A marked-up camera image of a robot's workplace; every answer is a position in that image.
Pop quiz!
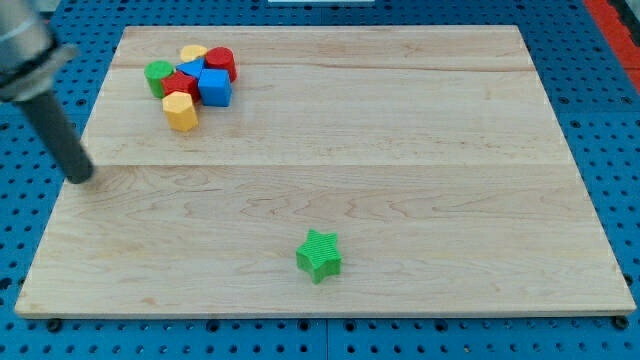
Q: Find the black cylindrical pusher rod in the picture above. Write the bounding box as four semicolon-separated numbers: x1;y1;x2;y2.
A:
16;90;94;184

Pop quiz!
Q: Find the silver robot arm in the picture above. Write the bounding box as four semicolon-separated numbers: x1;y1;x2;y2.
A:
1;0;94;184

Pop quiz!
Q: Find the blue cube block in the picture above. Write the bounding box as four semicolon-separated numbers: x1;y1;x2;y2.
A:
198;69;232;107

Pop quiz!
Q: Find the green cylinder block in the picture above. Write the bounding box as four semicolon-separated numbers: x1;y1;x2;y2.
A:
144;60;174;98

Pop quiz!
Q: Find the yellow hexagon block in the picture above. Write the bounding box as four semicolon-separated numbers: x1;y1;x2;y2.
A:
161;91;199;132

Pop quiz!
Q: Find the red star block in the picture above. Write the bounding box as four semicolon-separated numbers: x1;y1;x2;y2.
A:
161;70;201;103

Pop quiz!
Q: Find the yellow heart block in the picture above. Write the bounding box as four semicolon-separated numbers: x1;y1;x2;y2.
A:
179;44;208;62

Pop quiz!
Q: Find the blue triangle block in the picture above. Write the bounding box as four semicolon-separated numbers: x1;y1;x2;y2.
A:
176;58;205;79

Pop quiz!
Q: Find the red cylinder block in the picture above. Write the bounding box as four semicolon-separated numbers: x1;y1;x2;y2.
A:
204;46;237;82

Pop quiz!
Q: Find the green star block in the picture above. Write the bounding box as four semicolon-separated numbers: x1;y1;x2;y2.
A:
296;229;342;284

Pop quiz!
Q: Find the light wooden board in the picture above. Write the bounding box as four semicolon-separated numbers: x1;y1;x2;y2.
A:
15;25;636;319

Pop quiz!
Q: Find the red strip at right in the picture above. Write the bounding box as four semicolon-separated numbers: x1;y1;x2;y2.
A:
583;0;639;91

